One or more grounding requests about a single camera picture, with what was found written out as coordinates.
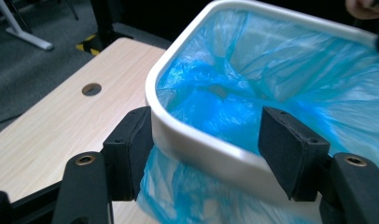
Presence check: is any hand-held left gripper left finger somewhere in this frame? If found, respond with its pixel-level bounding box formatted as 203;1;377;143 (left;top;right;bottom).
51;105;154;224

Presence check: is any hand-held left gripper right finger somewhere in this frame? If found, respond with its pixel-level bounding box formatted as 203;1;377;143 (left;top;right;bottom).
257;105;379;224

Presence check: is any blue plastic bag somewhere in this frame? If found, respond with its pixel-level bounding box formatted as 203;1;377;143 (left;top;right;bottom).
135;8;379;224

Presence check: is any black stand with striped base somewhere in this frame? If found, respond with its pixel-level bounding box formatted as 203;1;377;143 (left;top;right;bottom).
75;0;134;58

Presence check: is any white metal stand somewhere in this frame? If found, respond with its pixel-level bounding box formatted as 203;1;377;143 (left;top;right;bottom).
0;0;55;51

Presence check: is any black thin stand leg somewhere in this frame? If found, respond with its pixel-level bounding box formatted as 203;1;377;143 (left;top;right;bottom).
56;0;80;21

